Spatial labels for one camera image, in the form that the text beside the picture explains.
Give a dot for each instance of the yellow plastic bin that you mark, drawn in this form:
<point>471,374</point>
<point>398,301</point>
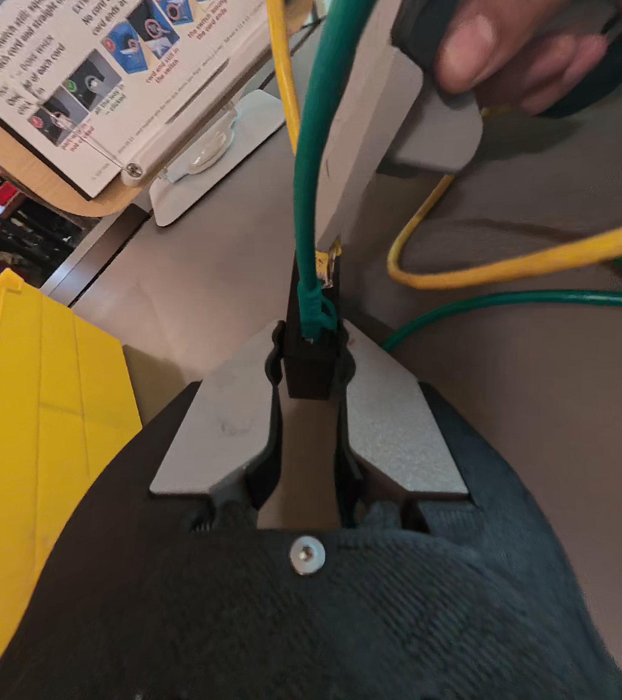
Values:
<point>26,437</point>

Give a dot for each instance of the black network switch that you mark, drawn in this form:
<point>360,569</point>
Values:
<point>311,377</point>

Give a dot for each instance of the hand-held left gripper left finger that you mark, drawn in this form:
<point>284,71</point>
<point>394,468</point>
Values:
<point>218,432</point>

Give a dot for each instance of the person's right hand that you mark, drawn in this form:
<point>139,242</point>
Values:
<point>508,54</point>

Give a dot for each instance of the printed instruction sheet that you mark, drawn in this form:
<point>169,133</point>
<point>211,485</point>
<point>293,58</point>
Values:
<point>97,65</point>

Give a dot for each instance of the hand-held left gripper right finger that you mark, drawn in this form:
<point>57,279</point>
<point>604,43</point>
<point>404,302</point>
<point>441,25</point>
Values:
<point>404,437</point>

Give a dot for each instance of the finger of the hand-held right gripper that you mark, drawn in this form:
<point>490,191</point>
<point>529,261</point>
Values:
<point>365,136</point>
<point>442,136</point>

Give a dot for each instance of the white display stand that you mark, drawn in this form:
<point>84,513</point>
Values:
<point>223,158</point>

